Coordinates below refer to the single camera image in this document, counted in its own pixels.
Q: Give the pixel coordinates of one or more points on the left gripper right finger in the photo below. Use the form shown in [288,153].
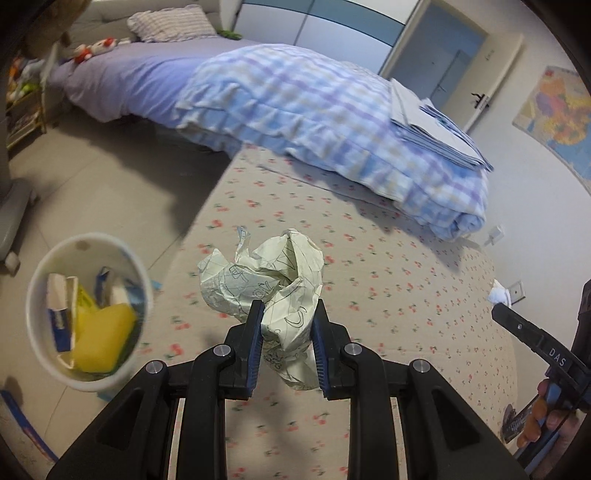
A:
[405,419]

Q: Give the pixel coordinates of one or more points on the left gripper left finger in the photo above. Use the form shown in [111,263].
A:
[170,409]

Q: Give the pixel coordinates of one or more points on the yellow sponge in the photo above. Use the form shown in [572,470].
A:
[100,338]

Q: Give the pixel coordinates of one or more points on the white tissue ball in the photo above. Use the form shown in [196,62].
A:
[499,294]

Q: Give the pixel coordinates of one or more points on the torn blue cardboard box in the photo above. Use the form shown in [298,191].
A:
[111,289]

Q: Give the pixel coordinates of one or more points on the light blue milk carton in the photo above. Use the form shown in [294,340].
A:
[61,297]

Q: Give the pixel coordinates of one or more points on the printed paper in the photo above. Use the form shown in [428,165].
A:
[285,273]

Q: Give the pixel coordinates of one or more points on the yellow paper tissue pack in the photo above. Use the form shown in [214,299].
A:
[81,302]

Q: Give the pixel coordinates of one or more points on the white patterned trash bin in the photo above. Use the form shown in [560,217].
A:
[83,256]

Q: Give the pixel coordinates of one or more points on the person's right hand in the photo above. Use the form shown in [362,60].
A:
[566,422]

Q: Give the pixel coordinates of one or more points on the cherry print bed sheet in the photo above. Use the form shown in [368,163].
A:
[397,288]

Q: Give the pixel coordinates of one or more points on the grey rolling chair base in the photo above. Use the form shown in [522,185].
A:
[16,196]

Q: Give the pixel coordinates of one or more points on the folded grey striped cloth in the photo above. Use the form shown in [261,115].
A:
[423,124]

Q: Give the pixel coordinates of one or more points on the blue plaid folded blanket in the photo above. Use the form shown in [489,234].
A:
[335,116]

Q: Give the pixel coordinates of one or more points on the wooden toy shelf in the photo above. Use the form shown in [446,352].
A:
[24,100]

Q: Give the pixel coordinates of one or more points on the purple bed sheet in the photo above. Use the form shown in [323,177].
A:
[139,79]

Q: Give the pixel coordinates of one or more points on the red white plush toy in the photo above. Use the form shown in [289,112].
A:
[85,52]

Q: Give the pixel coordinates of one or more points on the blue white wardrobe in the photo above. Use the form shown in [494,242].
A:
[363,32]

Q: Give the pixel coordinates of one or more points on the plaid pillow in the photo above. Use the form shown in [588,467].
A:
[171,25]

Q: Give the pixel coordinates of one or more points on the brown plush blanket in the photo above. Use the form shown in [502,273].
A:
[50,27]

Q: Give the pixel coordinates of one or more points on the white wall socket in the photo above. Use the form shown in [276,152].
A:
[516,292]

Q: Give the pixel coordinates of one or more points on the white wall plug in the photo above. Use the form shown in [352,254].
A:
[495,235]

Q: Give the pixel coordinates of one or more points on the colourful wall map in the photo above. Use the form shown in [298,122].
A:
[557,115]

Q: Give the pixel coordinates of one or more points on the white door with handle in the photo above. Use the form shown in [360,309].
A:
[489,68]

